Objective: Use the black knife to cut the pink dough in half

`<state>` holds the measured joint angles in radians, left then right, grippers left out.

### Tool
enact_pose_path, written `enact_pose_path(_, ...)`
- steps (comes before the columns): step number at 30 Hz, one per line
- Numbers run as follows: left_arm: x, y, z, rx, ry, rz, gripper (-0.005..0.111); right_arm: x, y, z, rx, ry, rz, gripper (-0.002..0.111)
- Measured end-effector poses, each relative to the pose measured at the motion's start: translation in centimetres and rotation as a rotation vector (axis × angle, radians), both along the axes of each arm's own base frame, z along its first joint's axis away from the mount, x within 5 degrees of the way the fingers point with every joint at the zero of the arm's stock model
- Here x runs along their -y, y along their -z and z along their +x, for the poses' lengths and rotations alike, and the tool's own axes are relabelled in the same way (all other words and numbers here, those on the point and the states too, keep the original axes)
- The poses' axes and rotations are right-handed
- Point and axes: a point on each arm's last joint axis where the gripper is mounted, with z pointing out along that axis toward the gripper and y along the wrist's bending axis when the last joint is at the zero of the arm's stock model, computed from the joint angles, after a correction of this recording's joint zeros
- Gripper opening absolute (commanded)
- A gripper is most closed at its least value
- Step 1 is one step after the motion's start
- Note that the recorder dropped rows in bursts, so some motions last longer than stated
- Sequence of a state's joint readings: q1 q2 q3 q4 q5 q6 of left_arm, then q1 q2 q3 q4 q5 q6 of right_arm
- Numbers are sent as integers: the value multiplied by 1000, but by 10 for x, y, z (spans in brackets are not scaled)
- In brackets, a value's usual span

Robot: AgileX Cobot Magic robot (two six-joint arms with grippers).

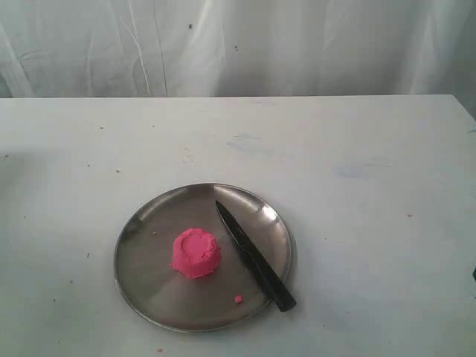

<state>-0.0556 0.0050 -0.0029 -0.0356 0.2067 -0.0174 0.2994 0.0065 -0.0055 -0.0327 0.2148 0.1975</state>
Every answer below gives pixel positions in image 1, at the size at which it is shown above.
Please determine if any round stainless steel plate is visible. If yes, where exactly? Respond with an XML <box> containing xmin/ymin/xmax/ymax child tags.
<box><xmin>114</xmin><ymin>183</ymin><xmax>295</xmax><ymax>332</ymax></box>

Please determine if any pink dough lump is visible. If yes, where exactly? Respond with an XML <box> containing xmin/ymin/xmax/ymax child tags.
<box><xmin>171</xmin><ymin>228</ymin><xmax>221</xmax><ymax>279</ymax></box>

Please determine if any white backdrop curtain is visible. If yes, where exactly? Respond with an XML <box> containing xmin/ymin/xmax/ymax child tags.
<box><xmin>1</xmin><ymin>1</ymin><xmax>475</xmax><ymax>97</ymax></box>

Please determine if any black knife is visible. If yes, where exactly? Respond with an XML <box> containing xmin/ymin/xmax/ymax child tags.
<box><xmin>215</xmin><ymin>200</ymin><xmax>297</xmax><ymax>312</ymax></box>

